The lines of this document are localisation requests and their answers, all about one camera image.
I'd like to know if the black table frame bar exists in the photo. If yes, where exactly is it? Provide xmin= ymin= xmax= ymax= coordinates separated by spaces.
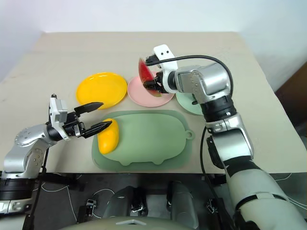
xmin=35 ymin=172 xmax=228 ymax=186

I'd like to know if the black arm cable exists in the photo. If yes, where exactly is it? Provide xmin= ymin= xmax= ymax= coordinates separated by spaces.
xmin=23 ymin=147 xmax=50 ymax=230
xmin=145 ymin=55 xmax=234 ymax=218

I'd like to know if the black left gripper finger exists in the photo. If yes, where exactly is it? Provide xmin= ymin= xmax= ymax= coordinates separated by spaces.
xmin=83 ymin=120 xmax=113 ymax=139
xmin=73 ymin=102 xmax=105 ymax=118

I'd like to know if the brown cabinet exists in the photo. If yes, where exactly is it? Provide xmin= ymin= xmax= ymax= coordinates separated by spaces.
xmin=275 ymin=64 xmax=307 ymax=150

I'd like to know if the yellow plate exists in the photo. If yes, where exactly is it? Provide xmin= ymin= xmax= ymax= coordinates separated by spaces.
xmin=76 ymin=72 xmax=128 ymax=110

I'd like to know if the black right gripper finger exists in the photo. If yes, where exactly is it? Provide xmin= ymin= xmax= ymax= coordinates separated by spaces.
xmin=144 ymin=55 xmax=161 ymax=67
xmin=142 ymin=80 xmax=159 ymax=92

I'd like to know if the red watermelon slice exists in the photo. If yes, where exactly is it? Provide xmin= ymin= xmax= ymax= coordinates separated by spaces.
xmin=138 ymin=57 xmax=164 ymax=98

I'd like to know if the grey-green robot torso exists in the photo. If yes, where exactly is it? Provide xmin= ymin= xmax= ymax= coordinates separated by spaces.
xmin=61 ymin=215 xmax=196 ymax=230

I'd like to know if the green pig-shaped cutting board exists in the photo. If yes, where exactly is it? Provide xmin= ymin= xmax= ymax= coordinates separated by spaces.
xmin=91 ymin=109 xmax=195 ymax=172

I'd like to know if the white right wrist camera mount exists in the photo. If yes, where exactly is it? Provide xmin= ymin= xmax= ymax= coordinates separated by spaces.
xmin=153 ymin=44 xmax=180 ymax=94

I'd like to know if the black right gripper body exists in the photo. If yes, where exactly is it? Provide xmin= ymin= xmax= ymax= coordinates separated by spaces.
xmin=154 ymin=71 xmax=168 ymax=94

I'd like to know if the light green plate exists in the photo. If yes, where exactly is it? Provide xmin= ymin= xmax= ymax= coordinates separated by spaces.
xmin=176 ymin=92 xmax=205 ymax=116

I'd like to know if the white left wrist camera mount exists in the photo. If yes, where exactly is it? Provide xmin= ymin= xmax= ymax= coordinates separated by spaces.
xmin=47 ymin=94 xmax=71 ymax=142

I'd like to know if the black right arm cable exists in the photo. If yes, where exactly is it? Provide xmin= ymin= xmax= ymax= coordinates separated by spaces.
xmin=145 ymin=55 xmax=234 ymax=218

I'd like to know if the pink plate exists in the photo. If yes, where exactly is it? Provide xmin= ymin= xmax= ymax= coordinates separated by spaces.
xmin=127 ymin=76 xmax=175 ymax=107

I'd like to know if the yellow mango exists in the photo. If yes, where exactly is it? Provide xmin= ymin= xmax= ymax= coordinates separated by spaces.
xmin=97 ymin=118 xmax=120 ymax=154

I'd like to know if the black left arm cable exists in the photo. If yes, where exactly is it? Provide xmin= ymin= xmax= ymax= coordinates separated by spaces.
xmin=23 ymin=147 xmax=50 ymax=230

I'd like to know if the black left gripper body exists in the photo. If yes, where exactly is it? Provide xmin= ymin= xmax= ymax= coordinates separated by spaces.
xmin=62 ymin=111 xmax=86 ymax=139

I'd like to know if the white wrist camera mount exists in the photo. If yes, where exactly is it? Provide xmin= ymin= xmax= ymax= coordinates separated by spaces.
xmin=47 ymin=94 xmax=71 ymax=142
xmin=153 ymin=44 xmax=180 ymax=94

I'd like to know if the dark grey rounded cover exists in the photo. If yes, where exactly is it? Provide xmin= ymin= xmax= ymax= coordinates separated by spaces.
xmin=103 ymin=185 xmax=148 ymax=220
xmin=166 ymin=181 xmax=200 ymax=230

